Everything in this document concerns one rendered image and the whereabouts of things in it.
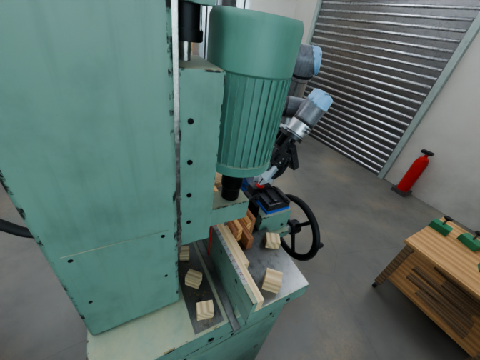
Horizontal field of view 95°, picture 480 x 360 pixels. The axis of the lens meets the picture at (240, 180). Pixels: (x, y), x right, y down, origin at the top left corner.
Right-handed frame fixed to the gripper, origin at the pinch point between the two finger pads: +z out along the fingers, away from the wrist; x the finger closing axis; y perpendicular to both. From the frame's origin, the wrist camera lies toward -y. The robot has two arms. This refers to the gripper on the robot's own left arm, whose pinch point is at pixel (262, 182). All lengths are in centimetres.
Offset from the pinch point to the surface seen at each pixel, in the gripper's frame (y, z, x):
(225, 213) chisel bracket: 18.2, 9.1, 11.3
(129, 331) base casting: 31, 45, 21
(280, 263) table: -1.7, 14.0, 24.4
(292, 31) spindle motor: 37, -32, 16
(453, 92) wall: -234, -158, -60
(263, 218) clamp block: 0.1, 8.2, 10.4
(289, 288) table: 0.4, 15.2, 32.2
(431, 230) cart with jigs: -143, -25, 27
